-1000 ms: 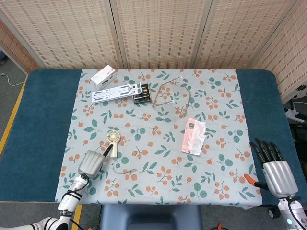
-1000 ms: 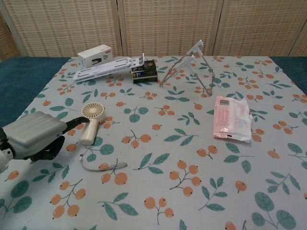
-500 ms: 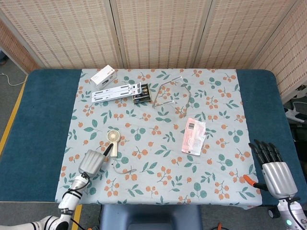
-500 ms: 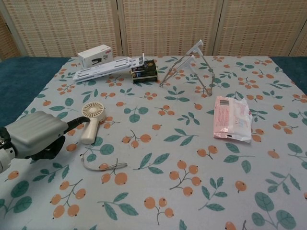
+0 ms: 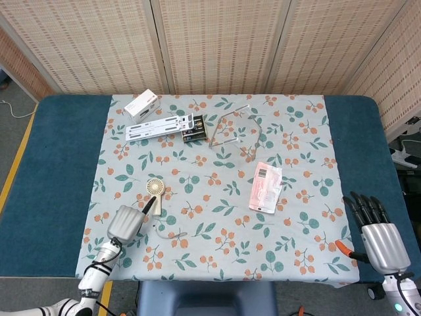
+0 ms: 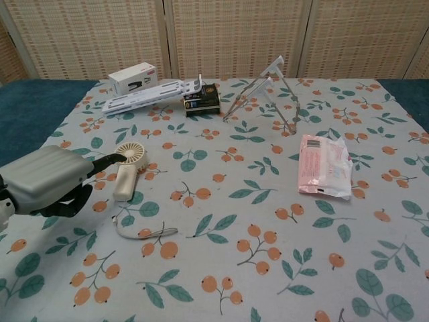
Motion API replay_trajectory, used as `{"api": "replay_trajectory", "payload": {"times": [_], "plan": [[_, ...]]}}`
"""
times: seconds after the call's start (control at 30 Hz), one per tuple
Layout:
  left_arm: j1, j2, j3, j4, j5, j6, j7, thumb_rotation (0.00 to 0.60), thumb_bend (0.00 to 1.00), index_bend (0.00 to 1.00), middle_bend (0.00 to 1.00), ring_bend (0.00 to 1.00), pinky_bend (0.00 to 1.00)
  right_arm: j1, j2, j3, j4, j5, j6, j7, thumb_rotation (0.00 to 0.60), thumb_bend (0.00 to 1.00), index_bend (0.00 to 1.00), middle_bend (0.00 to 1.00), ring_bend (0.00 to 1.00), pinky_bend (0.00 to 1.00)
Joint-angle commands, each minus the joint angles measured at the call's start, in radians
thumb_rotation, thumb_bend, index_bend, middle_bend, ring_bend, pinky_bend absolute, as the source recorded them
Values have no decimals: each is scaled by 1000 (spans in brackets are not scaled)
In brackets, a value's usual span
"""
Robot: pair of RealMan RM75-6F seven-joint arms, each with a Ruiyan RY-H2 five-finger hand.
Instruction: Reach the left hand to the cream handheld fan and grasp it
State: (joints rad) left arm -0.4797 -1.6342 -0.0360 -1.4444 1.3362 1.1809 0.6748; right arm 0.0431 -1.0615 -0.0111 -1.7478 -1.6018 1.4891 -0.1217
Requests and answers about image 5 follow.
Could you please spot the pink white plastic packet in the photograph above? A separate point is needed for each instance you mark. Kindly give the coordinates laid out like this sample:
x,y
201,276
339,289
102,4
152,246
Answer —
x,y
266,191

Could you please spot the white power strip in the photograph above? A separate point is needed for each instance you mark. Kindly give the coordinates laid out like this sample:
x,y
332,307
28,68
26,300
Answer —
x,y
403,157

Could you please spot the white hand-held fan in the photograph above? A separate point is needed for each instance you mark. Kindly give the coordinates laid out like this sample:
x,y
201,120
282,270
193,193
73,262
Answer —
x,y
155,192

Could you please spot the floral patterned tablecloth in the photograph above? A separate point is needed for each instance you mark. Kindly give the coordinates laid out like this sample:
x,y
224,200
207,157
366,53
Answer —
x,y
213,191

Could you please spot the woven folding screen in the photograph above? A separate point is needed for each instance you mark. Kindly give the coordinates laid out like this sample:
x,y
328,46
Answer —
x,y
210,46

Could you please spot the white folding stand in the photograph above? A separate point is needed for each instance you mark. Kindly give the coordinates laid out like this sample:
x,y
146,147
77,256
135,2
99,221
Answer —
x,y
158,126

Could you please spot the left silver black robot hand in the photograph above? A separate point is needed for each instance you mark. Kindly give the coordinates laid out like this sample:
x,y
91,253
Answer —
x,y
130,222

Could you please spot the white cardboard box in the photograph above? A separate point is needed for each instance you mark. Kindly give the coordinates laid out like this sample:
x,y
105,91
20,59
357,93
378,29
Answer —
x,y
142,107

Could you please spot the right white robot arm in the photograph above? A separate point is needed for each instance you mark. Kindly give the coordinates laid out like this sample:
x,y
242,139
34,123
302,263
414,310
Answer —
x,y
403,293

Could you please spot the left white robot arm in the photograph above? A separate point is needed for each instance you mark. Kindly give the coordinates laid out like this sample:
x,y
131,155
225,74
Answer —
x,y
87,284

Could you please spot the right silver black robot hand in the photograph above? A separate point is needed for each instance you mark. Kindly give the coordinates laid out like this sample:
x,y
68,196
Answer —
x,y
383,243

